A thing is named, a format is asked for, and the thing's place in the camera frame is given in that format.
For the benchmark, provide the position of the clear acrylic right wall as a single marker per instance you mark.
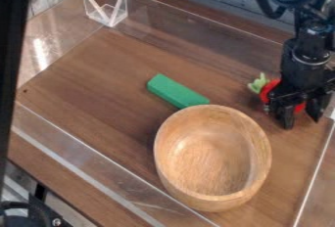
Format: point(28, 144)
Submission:
point(316, 211)

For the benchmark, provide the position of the clear acrylic wall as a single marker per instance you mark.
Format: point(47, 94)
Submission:
point(191, 35)
point(316, 211)
point(92, 183)

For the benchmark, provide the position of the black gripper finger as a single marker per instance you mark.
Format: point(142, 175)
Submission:
point(316, 106)
point(284, 114)

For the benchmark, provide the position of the green rectangular block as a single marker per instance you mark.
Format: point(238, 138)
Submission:
point(173, 92)

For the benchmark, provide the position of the clear acrylic front wall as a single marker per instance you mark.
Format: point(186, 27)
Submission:
point(92, 183)

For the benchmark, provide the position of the black clamp with cable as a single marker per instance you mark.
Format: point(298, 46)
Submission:
point(29, 213)

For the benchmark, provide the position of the red toy strawberry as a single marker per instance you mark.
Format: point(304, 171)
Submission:
point(261, 86)

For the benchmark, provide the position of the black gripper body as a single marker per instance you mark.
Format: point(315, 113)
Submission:
point(305, 77)

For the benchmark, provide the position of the clear acrylic back wall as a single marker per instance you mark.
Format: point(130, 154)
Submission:
point(191, 35)

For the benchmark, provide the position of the wooden bowl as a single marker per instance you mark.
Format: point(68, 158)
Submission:
point(211, 157)

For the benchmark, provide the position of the black vertical pole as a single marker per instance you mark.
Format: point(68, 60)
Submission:
point(13, 12)

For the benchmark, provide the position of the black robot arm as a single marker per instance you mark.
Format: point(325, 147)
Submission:
point(313, 23)

